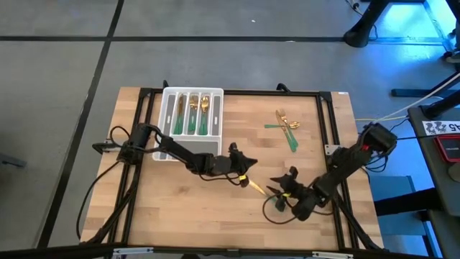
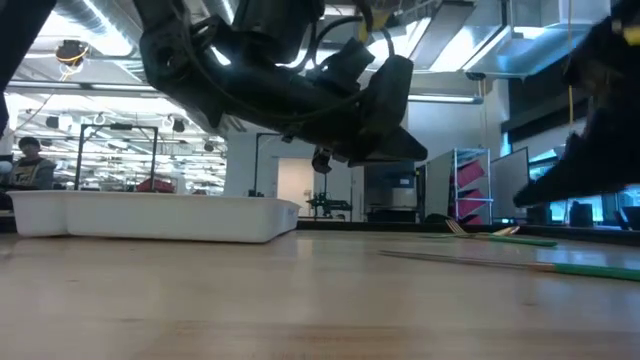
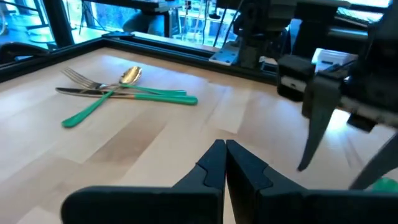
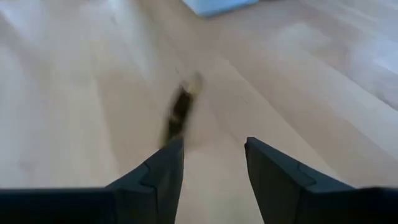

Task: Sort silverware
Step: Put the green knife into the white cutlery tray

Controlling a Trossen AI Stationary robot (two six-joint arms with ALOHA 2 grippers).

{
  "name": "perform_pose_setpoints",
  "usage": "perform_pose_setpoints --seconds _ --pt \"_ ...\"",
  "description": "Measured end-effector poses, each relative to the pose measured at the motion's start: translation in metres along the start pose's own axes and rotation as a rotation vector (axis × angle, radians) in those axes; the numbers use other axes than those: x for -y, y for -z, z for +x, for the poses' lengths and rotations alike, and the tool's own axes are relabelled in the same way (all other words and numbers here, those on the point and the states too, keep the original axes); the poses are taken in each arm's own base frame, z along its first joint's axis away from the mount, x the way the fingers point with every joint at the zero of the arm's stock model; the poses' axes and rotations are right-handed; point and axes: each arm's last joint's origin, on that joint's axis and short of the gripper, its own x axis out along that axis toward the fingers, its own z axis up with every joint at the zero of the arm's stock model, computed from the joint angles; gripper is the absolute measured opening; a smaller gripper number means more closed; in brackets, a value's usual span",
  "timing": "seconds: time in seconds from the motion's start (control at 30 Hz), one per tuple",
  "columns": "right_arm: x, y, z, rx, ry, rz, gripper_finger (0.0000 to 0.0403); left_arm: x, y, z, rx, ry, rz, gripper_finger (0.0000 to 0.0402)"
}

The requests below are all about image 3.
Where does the white box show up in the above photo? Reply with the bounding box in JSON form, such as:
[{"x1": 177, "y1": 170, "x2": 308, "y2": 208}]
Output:
[{"x1": 312, "y1": 48, "x2": 358, "y2": 68}]

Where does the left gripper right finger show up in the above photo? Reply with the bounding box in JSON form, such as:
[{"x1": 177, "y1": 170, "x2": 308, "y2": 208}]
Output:
[{"x1": 226, "y1": 139, "x2": 398, "y2": 224}]

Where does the black desk leg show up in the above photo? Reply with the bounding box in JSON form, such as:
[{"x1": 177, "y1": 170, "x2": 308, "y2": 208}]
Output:
[{"x1": 42, "y1": 0, "x2": 75, "y2": 48}]

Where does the black aluminium table frame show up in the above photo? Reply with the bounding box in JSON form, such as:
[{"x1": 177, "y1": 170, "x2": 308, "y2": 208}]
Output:
[{"x1": 0, "y1": 30, "x2": 279, "y2": 85}]

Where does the gold knife green handle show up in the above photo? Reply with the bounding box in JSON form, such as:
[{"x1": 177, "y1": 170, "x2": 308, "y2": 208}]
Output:
[{"x1": 55, "y1": 86, "x2": 199, "y2": 106}]

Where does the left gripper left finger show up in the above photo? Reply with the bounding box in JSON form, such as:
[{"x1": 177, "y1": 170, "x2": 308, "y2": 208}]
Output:
[{"x1": 61, "y1": 139, "x2": 226, "y2": 224}]

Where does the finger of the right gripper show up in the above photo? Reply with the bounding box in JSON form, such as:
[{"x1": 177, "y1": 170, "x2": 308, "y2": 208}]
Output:
[
  {"x1": 349, "y1": 133, "x2": 398, "y2": 190},
  {"x1": 297, "y1": 76, "x2": 341, "y2": 172}
]

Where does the person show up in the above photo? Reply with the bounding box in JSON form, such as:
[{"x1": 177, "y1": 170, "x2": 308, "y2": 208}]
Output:
[{"x1": 123, "y1": 11, "x2": 170, "y2": 37}]

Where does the gold fork green handle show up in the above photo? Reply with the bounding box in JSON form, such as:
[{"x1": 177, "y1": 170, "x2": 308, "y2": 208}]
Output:
[{"x1": 61, "y1": 67, "x2": 187, "y2": 96}]

